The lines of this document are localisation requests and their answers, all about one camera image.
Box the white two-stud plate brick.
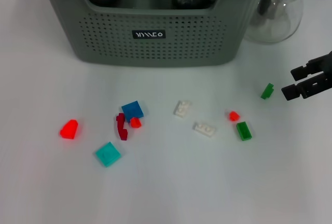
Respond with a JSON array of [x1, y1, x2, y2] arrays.
[[173, 100, 192, 118], [192, 121, 216, 138]]

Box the blue square plate brick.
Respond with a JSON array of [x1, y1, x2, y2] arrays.
[[121, 100, 145, 120]]

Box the green notched brick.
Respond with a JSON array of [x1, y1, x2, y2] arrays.
[[260, 82, 275, 100]]

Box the teal square plate brick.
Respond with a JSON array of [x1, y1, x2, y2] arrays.
[[94, 142, 122, 168]]

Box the glass carafe with black lid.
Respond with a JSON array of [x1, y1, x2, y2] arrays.
[[243, 0, 308, 44]]

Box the grey perforated storage bin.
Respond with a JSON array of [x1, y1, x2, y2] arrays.
[[35, 0, 273, 68]]

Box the dark red curved brick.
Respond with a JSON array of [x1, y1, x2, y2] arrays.
[[116, 113, 129, 141]]

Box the green rectangular brick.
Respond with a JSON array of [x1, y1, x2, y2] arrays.
[[236, 121, 253, 141]]

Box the bright red sloped brick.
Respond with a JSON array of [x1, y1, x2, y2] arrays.
[[59, 119, 79, 141]]

